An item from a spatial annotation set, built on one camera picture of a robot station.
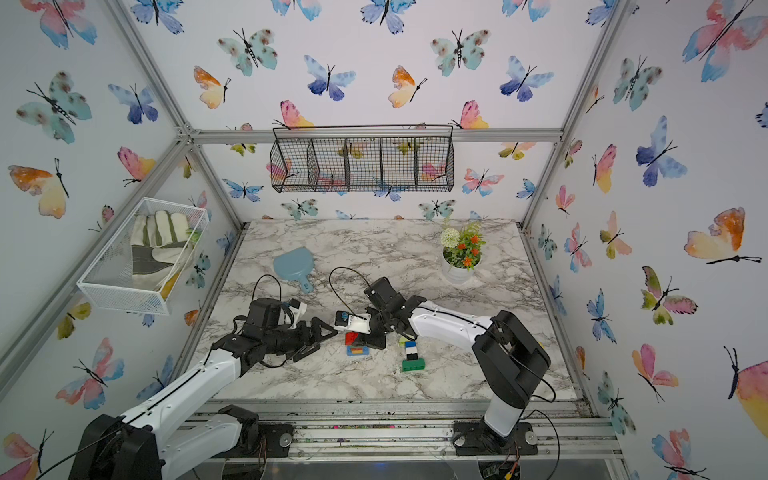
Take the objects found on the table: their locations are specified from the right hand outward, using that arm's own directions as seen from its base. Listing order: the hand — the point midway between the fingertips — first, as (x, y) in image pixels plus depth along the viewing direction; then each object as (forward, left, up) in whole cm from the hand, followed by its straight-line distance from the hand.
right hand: (358, 330), depth 84 cm
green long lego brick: (-6, -16, -7) cm, 18 cm away
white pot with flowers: (+25, -29, +6) cm, 39 cm away
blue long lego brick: (-2, +1, -8) cm, 9 cm away
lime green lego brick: (0, -12, -6) cm, 14 cm away
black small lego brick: (-4, -15, -7) cm, 17 cm away
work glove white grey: (+11, +51, +21) cm, 56 cm away
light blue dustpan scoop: (+28, +27, -8) cm, 39 cm away
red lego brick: (-2, +2, 0) cm, 3 cm away
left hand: (-3, +7, +2) cm, 7 cm away
